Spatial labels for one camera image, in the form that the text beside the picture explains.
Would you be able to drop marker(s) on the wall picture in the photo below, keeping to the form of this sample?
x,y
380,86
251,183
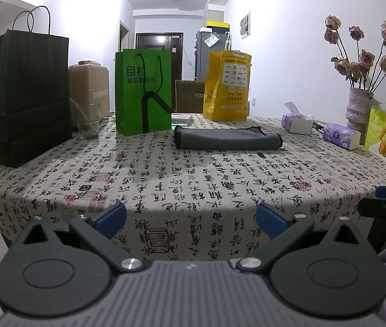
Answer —
x,y
244,24

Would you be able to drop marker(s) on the yellow paper bag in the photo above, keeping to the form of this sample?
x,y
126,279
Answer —
x,y
227,88

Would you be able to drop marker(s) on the dark brown door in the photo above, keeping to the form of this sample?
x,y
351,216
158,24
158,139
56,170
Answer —
x,y
158,51

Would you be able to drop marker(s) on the yellow and black box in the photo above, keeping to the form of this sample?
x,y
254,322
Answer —
x,y
217,25

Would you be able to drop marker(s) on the small black tag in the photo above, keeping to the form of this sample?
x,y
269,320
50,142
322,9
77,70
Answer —
x,y
260,155

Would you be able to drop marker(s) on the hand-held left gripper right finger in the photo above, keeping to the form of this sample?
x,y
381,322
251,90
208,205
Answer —
x,y
270,218

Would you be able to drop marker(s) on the purple tissue pack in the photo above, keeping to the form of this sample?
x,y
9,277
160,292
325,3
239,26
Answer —
x,y
297,117
341,136

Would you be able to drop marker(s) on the dried pink roses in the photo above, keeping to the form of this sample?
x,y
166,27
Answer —
x,y
360,54

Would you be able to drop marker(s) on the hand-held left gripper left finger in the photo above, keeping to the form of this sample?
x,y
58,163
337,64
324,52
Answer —
x,y
112,217

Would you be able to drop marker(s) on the small white box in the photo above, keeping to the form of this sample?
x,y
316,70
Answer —
x,y
301,126

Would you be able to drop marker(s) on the beige suitcase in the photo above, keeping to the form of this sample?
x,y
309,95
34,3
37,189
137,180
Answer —
x,y
89,85

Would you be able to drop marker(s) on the calligraphy printed tablecloth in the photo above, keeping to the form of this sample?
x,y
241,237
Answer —
x,y
193,184

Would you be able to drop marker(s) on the grey refrigerator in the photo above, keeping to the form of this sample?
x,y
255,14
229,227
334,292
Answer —
x,y
210,51

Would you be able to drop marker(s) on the clear glass cup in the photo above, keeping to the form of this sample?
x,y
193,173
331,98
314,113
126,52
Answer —
x,y
88,122

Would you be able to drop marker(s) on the grey cloth pouch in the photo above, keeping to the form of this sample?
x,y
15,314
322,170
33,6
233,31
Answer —
x,y
227,137

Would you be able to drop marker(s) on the grey textured vase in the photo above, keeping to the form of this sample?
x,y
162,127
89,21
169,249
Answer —
x,y
358,107

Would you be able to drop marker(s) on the green paper bag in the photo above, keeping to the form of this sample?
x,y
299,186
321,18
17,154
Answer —
x,y
138,92

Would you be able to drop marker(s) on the black paper bag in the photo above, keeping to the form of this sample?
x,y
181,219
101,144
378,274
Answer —
x,y
25,102

